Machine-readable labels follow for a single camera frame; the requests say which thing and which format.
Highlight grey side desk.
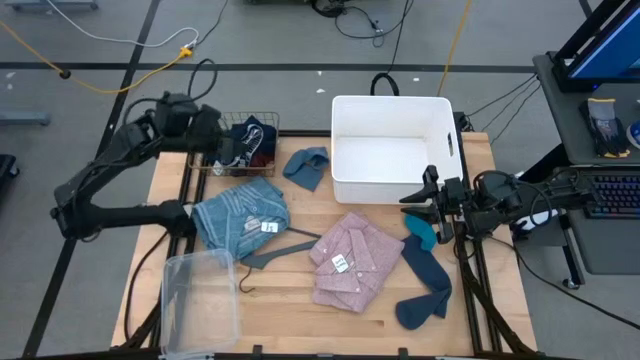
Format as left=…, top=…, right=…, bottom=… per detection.
left=531, top=51, right=640, bottom=277

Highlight thin black floor cable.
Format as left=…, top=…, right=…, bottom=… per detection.
left=197, top=0, right=231, bottom=49

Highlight white flat object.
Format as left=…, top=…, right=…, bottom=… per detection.
left=514, top=172, right=560, bottom=232

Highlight pink button shirt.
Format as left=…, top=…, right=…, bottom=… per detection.
left=308, top=210, right=405, bottom=315

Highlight black coiled floor cable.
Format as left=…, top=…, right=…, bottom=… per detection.
left=368, top=71, right=401, bottom=97

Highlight navy garment with patterned waistband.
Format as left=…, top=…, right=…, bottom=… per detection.
left=207, top=114, right=279, bottom=170

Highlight wire mesh basket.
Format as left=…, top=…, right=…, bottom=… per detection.
left=187, top=110, right=281, bottom=179

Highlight black monitor stand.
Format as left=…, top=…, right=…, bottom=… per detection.
left=551, top=0, right=630, bottom=69

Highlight navy long sock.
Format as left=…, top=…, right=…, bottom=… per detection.
left=394, top=233, right=454, bottom=332

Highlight black caster base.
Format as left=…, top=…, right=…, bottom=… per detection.
left=0, top=153, right=21, bottom=182

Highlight black aluminium table frame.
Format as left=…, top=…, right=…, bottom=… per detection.
left=119, top=112, right=539, bottom=360

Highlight teal short sock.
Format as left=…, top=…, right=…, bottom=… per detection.
left=403, top=213, right=439, bottom=253

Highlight white plastic bin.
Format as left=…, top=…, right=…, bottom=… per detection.
left=330, top=94, right=465, bottom=206

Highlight light blue striped shirt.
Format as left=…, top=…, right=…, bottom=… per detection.
left=191, top=175, right=292, bottom=262

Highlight white floor cable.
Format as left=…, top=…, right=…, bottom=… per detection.
left=44, top=0, right=201, bottom=50

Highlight clear plastic container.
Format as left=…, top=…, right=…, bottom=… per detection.
left=159, top=248, right=241, bottom=359

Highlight black desk cable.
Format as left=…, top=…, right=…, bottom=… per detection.
left=467, top=73, right=542, bottom=146

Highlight black tangled floor cables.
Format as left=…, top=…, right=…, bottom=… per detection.
left=309, top=0, right=416, bottom=50

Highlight steel blue cloth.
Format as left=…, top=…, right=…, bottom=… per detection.
left=282, top=145, right=331, bottom=193

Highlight black backlit keyboard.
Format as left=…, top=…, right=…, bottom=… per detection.
left=579, top=172, right=640, bottom=220

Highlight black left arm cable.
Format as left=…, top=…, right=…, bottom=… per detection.
left=187, top=58, right=220, bottom=104

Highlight grey black work glove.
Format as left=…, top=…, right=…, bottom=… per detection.
left=579, top=97, right=632, bottom=160

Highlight dark grey clothes hanger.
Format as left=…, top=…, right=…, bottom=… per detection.
left=238, top=226, right=324, bottom=295

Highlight grey furniture foot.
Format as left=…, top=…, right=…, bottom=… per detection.
left=0, top=110, right=52, bottom=127

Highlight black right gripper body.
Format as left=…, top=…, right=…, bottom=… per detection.
left=422, top=164, right=471, bottom=247

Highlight yellow floor cable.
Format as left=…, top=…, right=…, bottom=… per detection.
left=0, top=18, right=195, bottom=96
left=436, top=0, right=475, bottom=97

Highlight red cloth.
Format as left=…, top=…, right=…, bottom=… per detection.
left=248, top=151, right=277, bottom=170

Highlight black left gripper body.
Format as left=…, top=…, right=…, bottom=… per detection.
left=187, top=103, right=236, bottom=169

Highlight computer monitor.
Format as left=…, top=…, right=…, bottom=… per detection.
left=564, top=0, right=640, bottom=94

